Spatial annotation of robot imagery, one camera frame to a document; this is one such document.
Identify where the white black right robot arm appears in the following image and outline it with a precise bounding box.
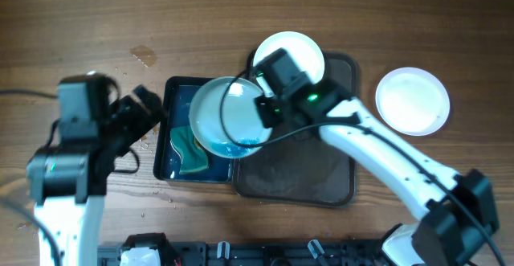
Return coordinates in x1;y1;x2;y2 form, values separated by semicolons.
256;77;505;265

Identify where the dark brown serving tray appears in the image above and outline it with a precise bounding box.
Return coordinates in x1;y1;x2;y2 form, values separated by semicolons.
233;53;359;207

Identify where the green yellow sponge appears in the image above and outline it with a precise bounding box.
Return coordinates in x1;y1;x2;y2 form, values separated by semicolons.
170;126;209;174

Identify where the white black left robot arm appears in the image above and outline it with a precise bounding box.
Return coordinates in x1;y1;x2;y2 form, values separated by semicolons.
27;84;165;265

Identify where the white plate blue smear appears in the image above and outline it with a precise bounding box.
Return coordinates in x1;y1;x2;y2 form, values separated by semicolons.
189;77;272;159

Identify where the white plate blue dot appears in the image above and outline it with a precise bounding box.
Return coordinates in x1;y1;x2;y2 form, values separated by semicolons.
252;31;325;84

